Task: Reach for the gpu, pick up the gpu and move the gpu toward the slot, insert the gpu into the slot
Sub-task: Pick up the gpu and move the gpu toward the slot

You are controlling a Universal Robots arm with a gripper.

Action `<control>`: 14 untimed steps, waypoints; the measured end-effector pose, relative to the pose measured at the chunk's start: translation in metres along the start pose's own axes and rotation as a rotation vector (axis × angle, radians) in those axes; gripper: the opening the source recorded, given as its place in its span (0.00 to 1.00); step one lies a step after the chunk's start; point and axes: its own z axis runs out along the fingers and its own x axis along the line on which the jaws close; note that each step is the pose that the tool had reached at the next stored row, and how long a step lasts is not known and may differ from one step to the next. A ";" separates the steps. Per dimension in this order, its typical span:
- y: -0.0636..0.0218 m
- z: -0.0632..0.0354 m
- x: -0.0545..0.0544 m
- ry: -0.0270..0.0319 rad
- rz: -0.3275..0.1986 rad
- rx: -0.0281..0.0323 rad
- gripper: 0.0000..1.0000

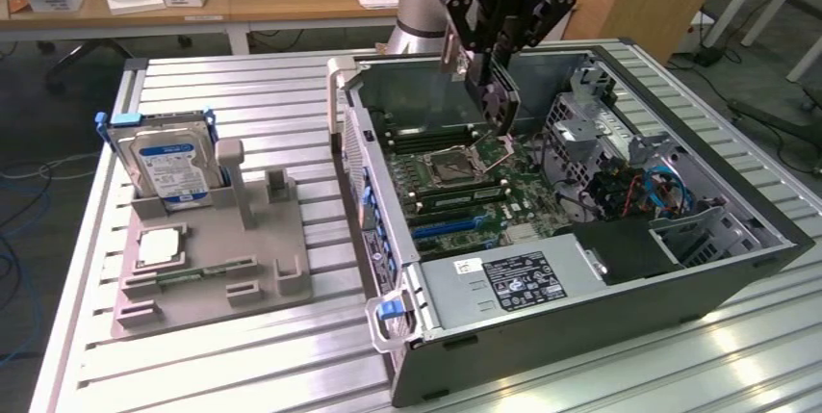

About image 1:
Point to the metal disk bay cage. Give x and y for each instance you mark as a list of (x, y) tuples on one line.
[(578, 114)]

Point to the metal socket cover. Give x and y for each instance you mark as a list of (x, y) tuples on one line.
[(507, 153)]

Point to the black chair base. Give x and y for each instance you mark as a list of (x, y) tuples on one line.
[(64, 66), (770, 112)]

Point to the grey parts rack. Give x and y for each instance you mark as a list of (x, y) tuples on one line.
[(212, 249)]

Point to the wooden desk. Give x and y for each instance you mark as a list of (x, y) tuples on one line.
[(288, 4), (90, 20)]

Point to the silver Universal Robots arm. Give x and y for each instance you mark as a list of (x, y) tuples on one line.
[(418, 8)]

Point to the green motherboard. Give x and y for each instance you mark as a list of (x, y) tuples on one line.
[(514, 211)]

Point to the white table frame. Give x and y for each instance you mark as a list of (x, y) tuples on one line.
[(737, 1)]

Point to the black graphics card silver bracket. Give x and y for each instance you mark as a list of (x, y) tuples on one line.
[(494, 95)]

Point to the silver power supply unit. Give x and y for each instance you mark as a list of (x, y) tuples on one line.
[(462, 297)]

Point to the black power adapter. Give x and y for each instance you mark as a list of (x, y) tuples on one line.
[(707, 57)]

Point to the silver CPU chip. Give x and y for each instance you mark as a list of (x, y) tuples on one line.
[(158, 245)]

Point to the CPU socket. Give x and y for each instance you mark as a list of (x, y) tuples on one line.
[(452, 165)]

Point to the blue PCIe expansion slot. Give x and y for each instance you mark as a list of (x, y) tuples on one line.
[(446, 223), (452, 233)]

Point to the grey disk bay bracket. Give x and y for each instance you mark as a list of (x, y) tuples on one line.
[(706, 240)]

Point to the hard disk with blue carrier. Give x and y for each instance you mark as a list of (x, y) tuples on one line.
[(167, 162)]

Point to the green RAM stick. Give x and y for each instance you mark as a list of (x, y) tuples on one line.
[(459, 197), (192, 274)]

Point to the open black PC case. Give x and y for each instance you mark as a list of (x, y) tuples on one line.
[(706, 336)]

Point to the blue case release latch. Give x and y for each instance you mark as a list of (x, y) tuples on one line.
[(388, 311)]

